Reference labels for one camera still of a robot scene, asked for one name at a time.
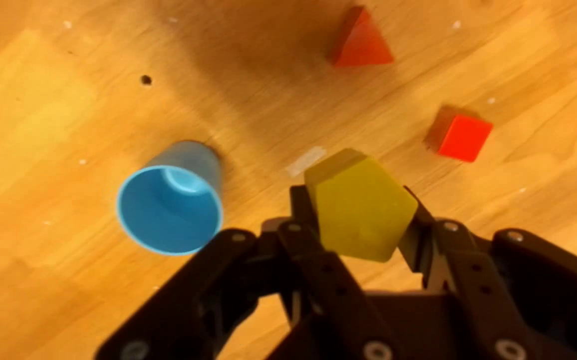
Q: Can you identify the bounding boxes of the red triangular wooden block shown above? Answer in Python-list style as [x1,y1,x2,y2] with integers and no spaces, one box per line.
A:
[326,5,396,71]

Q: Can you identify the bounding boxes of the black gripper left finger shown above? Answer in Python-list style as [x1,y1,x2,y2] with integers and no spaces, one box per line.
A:
[93,184,398,360]

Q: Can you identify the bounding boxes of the yellow pentagon wooden block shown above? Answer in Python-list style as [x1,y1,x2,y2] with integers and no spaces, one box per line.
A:
[301,147,420,265]

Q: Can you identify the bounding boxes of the red wooden cube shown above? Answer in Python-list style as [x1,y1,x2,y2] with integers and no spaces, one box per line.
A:
[422,102,494,165]

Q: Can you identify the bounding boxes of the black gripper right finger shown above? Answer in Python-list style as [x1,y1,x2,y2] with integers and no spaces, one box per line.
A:
[396,188,577,360]

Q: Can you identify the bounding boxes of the white tape strip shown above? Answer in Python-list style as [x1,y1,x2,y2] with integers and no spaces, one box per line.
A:
[283,145,328,181]

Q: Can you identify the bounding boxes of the light blue plastic cup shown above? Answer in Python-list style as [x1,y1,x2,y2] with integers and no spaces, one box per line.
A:
[113,139,225,258]

